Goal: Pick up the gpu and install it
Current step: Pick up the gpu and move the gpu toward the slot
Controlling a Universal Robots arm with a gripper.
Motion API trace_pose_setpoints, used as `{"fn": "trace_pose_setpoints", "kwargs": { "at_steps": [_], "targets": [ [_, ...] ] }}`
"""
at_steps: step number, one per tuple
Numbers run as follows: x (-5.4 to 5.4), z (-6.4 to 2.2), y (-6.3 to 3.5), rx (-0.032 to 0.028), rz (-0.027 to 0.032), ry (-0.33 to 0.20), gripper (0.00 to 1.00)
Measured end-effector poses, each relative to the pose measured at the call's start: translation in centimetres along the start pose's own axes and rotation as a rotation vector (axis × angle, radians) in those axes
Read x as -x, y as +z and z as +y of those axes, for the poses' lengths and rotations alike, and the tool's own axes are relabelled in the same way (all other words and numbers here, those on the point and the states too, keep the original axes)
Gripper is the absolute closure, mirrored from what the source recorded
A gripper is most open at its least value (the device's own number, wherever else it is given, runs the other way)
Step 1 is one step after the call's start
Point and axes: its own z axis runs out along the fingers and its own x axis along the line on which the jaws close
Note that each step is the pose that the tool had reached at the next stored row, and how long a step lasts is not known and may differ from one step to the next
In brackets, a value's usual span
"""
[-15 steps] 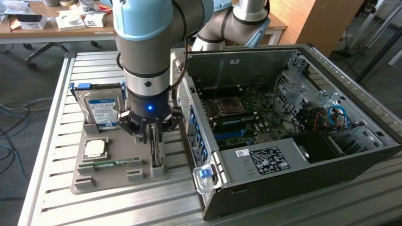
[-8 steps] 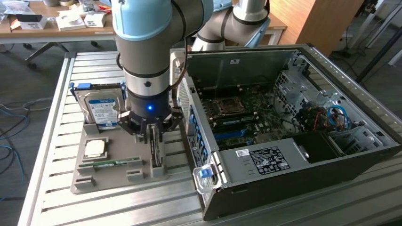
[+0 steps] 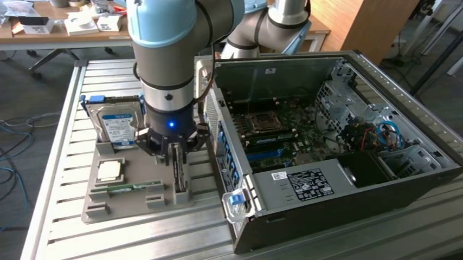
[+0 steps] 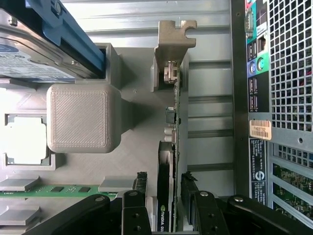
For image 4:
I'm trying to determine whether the grey printed parts rack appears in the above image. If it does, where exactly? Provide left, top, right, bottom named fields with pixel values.
left=0, top=43, right=190, bottom=235

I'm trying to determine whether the green RAM stick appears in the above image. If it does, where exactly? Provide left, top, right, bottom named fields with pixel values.
left=0, top=185, right=118, bottom=198

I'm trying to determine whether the barcode service tag sticker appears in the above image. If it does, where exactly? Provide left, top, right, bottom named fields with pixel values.
left=248, top=119, right=273, bottom=140

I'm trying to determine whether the silver CPU chip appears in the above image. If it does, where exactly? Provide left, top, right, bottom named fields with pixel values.
left=4, top=115, right=47, bottom=165

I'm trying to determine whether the open black PC case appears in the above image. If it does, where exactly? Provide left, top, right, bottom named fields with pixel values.
left=230, top=0, right=313, bottom=222

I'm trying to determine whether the hard disk with blue carrier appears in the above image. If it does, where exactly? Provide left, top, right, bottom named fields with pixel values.
left=0, top=0, right=108, bottom=83

